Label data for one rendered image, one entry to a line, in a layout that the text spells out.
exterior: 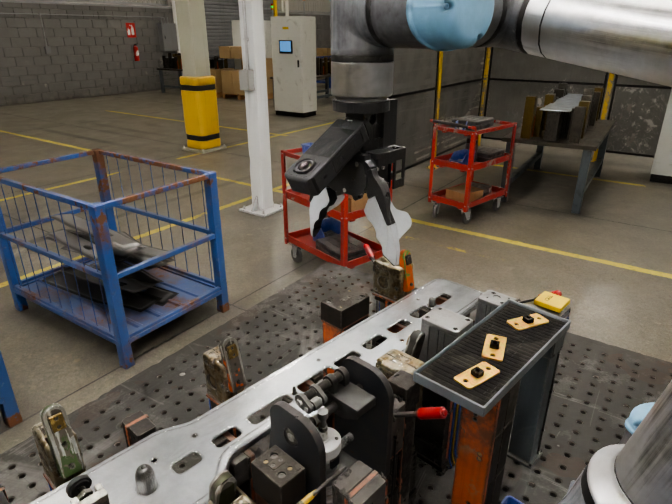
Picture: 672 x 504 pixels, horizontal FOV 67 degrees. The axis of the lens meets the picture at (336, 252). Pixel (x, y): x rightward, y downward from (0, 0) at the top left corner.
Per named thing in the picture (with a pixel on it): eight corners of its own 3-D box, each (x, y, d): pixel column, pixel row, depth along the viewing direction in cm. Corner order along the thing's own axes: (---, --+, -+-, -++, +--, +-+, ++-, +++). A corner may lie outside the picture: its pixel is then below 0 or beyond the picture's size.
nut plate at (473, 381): (483, 362, 93) (484, 356, 93) (501, 372, 90) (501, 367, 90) (452, 379, 89) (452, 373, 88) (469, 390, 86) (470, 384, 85)
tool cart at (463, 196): (467, 200, 561) (477, 110, 522) (505, 210, 530) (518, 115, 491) (422, 217, 510) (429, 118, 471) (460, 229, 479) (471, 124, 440)
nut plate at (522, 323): (536, 314, 109) (537, 309, 108) (550, 322, 106) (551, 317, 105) (505, 322, 106) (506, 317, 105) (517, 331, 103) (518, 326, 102)
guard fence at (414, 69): (473, 146, 829) (488, 10, 750) (482, 147, 822) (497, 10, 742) (361, 198, 571) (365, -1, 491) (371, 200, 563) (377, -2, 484)
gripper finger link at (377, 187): (404, 218, 62) (373, 153, 62) (396, 221, 61) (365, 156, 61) (379, 231, 65) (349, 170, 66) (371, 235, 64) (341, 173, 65)
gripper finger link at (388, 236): (433, 247, 66) (402, 183, 66) (406, 261, 62) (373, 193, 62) (416, 255, 68) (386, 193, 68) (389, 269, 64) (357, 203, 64)
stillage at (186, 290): (15, 309, 342) (-25, 171, 304) (120, 267, 403) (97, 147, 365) (126, 370, 280) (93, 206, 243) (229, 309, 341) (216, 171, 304)
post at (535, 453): (515, 438, 138) (541, 295, 121) (542, 453, 133) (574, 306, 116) (502, 454, 133) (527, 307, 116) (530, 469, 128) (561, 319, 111)
